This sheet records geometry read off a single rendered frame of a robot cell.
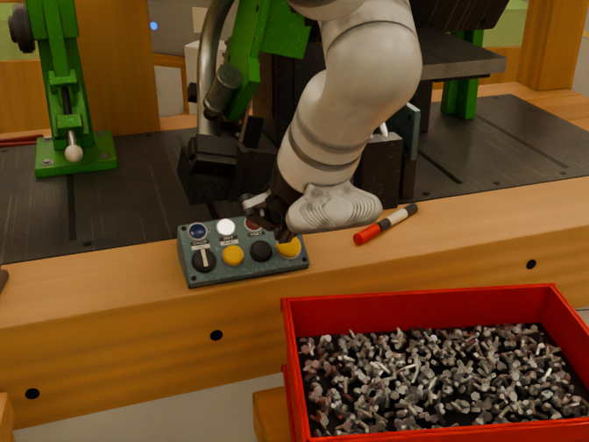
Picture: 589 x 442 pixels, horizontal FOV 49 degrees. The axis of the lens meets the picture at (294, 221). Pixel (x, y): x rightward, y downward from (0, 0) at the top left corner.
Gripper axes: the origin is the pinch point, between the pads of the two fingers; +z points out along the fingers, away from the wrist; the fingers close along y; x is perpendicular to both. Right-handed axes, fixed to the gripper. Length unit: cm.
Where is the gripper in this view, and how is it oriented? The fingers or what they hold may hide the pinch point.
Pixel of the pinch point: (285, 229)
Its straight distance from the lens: 75.7
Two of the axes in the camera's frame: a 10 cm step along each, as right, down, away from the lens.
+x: 2.5, 8.8, -4.1
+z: -2.1, 4.6, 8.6
